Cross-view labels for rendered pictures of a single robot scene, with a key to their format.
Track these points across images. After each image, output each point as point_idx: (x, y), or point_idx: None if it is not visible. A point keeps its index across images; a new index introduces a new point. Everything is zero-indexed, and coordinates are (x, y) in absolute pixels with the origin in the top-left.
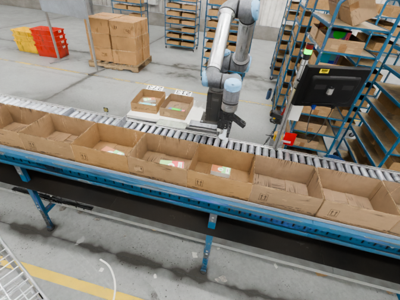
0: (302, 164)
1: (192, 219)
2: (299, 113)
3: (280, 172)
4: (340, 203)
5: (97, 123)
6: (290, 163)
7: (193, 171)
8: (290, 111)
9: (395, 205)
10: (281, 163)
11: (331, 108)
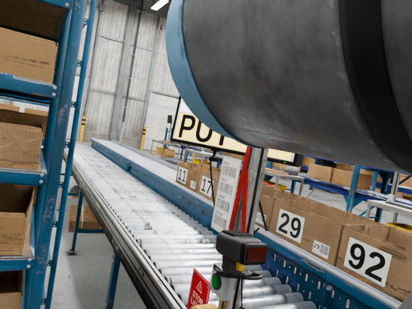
0: (363, 233)
1: None
2: (217, 203)
3: (388, 277)
4: (371, 221)
5: None
6: (382, 245)
7: None
8: (232, 208)
9: (306, 201)
10: (396, 256)
11: (218, 151)
